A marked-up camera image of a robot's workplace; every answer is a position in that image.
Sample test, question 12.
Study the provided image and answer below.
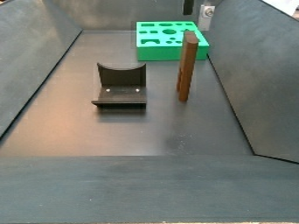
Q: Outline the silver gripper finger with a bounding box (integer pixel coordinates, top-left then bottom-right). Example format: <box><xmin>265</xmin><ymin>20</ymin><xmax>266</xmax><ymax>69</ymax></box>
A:
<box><xmin>197</xmin><ymin>4</ymin><xmax>214</xmax><ymax>31</ymax></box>
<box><xmin>181</xmin><ymin>0</ymin><xmax>193</xmax><ymax>15</ymax></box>

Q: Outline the brown square-circle peg object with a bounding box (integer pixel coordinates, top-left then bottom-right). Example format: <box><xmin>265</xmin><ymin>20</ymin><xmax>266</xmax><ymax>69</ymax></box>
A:
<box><xmin>176</xmin><ymin>31</ymin><xmax>198</xmax><ymax>102</ymax></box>

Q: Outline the green foam shape fixture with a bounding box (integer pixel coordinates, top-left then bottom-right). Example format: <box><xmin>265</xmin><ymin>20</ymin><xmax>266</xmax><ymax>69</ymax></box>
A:
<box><xmin>134</xmin><ymin>20</ymin><xmax>210</xmax><ymax>62</ymax></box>

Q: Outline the dark grey curved stand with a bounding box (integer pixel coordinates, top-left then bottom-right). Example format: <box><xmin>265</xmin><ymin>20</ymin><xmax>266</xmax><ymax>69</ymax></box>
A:
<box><xmin>90</xmin><ymin>63</ymin><xmax>146</xmax><ymax>107</ymax></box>

